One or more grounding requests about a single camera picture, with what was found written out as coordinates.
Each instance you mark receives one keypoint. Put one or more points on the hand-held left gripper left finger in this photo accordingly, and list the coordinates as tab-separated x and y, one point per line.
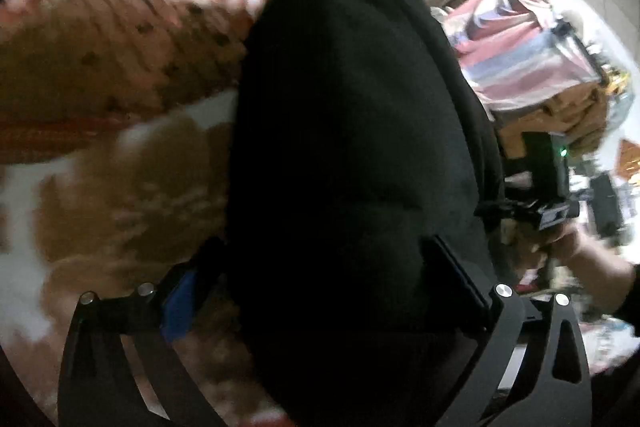
180	302

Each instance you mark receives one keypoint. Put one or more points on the person's right hand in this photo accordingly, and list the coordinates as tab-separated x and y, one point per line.
565	249

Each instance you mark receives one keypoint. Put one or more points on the pink and blue striped cloth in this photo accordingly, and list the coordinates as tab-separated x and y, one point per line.
520	57

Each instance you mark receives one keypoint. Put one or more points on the black box device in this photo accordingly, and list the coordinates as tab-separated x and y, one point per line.
607	207

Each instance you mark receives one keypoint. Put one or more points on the black hoodie with orange print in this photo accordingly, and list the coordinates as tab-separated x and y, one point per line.
350	157

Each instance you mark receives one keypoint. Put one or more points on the person's right forearm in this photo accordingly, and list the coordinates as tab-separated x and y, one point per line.
607	279

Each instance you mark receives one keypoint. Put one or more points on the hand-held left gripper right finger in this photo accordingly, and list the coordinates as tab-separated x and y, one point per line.
462	279

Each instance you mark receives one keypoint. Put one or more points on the floral blanket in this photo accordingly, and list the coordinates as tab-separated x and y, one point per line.
100	57

